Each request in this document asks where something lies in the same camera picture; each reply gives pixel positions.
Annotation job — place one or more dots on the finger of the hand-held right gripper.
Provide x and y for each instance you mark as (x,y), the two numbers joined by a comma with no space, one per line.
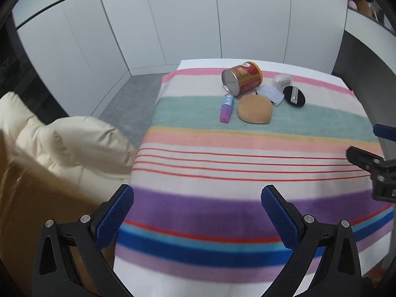
(362,156)
(386,131)

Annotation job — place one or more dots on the red can with gold lid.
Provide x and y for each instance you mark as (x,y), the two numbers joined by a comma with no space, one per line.
(244,77)

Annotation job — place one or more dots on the cream puffer jacket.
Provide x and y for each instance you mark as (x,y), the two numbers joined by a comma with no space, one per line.
(71,142)

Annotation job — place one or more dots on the brown cardboard box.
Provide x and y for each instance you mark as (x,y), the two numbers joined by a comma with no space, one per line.
(31,222)

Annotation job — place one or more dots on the clear small plastic box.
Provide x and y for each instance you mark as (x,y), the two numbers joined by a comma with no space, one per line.
(281,81)

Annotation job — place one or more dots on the purple tube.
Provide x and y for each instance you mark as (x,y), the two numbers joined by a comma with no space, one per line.
(226,108)

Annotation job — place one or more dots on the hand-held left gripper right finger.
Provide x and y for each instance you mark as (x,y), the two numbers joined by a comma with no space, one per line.
(280,219)

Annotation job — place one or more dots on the tan makeup sponge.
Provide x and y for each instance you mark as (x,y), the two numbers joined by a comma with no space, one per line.
(255,109)

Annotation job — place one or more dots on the brown patterned box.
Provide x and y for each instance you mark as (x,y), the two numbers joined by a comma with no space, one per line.
(366,7)

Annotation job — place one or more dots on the black powder puff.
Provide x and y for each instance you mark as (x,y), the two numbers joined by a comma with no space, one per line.
(294,96)

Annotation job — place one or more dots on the light blue translucent case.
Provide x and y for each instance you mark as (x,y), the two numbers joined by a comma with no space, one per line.
(271,94)

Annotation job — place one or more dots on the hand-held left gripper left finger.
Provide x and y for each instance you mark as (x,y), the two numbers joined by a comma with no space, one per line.
(114,216)

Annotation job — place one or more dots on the black glass wall panel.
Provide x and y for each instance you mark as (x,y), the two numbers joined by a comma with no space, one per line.
(24,77)

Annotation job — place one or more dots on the striped blanket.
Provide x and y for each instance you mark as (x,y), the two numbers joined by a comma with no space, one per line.
(247,161)

